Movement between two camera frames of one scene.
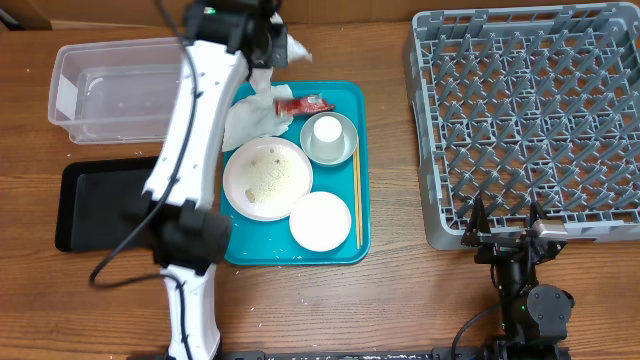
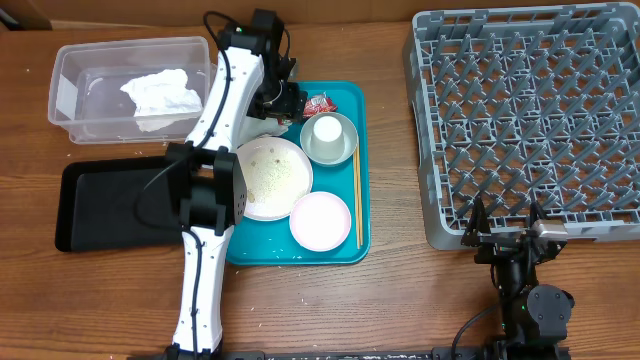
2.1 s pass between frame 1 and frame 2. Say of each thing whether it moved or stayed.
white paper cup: stayed
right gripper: stayed
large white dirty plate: stayed
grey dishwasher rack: stayed
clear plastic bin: stayed
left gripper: moved
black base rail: stayed
